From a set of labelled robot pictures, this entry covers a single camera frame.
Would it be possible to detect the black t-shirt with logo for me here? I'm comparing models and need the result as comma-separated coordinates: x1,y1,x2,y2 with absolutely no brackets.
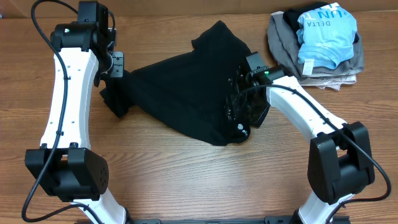
100,21,253,146

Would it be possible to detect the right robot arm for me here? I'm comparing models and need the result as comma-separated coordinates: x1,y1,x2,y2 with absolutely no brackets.
225,52,392,223

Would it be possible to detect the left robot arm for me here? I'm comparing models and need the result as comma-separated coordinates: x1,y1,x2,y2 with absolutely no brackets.
25,1,131,223

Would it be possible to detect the grey folded garment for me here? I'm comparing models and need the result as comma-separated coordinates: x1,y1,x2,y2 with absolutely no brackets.
267,11,364,80

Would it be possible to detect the beige folded garment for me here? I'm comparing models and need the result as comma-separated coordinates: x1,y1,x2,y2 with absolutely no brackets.
267,11,357,91

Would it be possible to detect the black folded garment in pile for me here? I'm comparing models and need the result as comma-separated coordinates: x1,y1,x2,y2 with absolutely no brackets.
284,2,358,47

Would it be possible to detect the light blue folded shirt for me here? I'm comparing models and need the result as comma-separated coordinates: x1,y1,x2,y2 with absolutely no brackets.
296,2,358,69

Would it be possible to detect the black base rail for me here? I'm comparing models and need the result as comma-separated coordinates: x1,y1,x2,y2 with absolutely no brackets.
74,215,352,224

